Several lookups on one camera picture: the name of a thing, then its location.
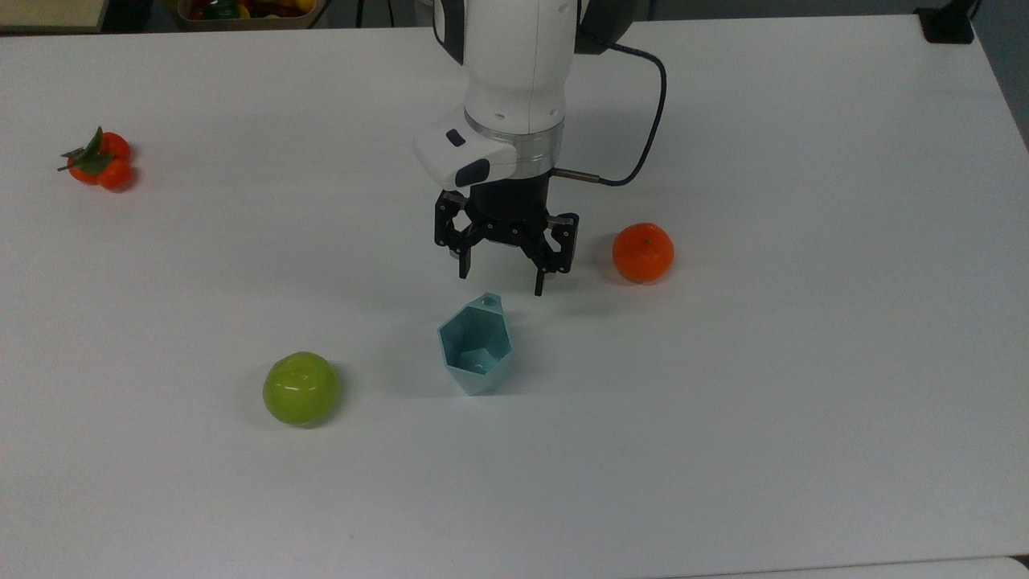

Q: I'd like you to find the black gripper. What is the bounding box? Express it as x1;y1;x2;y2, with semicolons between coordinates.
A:
434;173;580;297

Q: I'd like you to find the teal hexagonal plastic mug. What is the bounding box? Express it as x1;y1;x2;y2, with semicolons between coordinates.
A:
437;293;515;396

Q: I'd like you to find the large orange fruit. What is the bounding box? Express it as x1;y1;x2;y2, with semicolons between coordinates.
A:
612;222;675;284

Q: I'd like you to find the green apple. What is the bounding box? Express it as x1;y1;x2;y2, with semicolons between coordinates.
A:
262;351;341;427

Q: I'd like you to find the box of toy fruit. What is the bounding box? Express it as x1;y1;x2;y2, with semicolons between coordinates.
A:
165;0;328;31

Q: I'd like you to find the small tangerine cluster with leaves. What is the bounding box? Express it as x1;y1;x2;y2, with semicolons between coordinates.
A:
56;125;134;192

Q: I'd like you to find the black table clamp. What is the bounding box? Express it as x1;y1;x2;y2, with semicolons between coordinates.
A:
915;0;978;45

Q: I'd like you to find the wooden board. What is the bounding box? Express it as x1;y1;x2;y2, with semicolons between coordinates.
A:
0;0;110;34

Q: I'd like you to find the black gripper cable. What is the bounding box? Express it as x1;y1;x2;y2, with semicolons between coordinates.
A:
553;39;669;188

